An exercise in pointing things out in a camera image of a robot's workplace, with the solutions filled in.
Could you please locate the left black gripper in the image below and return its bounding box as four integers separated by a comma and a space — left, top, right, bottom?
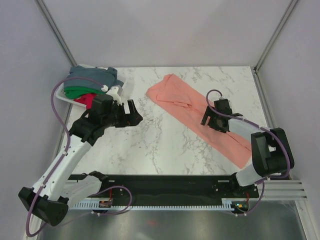
102, 99, 142, 129

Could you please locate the salmon pink t shirt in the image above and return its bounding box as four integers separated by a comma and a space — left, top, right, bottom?
146, 74, 252, 169

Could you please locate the white plastic laundry basket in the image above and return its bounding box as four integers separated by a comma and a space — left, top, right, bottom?
55, 64, 126, 107

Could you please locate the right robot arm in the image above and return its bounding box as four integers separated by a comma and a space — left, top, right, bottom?
201, 99, 295, 197

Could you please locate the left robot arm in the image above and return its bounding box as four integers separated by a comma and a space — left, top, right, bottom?
18, 94, 143, 227

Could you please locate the red t shirt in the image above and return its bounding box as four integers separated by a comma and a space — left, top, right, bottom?
73, 93, 97, 109

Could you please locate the green t shirt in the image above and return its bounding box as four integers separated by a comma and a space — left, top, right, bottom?
63, 86, 104, 99

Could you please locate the grey blue t shirt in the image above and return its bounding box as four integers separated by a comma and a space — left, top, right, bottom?
63, 65, 124, 90

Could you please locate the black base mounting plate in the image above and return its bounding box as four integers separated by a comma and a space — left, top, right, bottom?
97, 174, 259, 206

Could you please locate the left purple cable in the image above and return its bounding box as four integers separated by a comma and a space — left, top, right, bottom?
26, 76, 133, 237

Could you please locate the purple cable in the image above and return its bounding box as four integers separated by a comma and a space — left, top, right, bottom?
205, 89, 294, 218
26, 76, 133, 237

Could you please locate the white slotted cable duct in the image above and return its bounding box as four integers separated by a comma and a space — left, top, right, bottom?
69, 198, 234, 211

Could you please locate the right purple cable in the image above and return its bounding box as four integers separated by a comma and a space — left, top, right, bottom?
205, 89, 294, 218

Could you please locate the right aluminium frame post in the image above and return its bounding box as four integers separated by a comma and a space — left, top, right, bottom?
251, 0, 300, 75

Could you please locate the aluminium frame post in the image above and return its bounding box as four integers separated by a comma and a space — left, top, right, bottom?
251, 0, 300, 75
34, 0, 77, 67

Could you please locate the left aluminium frame post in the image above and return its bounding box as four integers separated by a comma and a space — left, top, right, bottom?
34, 0, 77, 67

